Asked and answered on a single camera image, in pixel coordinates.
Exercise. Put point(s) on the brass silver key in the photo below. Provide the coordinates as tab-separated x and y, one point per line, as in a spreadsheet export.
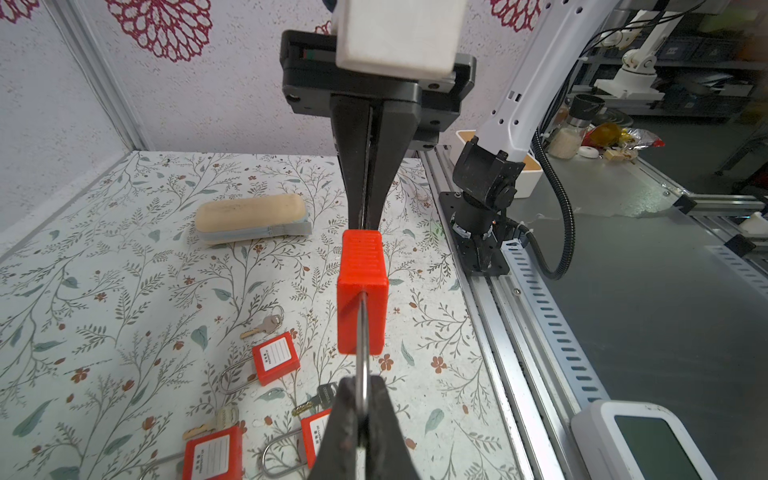
323	399

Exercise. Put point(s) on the red padlock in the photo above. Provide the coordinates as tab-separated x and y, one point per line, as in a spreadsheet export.
362	304
270	360
295	450
218	455

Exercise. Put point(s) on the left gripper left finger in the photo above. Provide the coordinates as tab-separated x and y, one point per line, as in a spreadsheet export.
337	457

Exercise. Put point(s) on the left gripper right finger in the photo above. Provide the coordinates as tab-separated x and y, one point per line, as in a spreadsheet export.
387	456

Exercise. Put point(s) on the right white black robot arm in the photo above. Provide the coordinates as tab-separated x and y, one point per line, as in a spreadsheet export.
478	223

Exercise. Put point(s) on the wooden topped white box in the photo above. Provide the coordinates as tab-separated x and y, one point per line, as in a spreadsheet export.
487	168

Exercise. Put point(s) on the white tablet device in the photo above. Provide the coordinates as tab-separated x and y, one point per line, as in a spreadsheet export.
636	440

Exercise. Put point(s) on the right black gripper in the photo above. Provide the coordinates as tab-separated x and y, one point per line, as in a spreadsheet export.
369	164

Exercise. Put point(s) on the loose brass key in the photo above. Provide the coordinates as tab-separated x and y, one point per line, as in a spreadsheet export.
268	325

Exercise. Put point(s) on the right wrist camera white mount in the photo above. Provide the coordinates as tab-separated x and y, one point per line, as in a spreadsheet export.
398	38

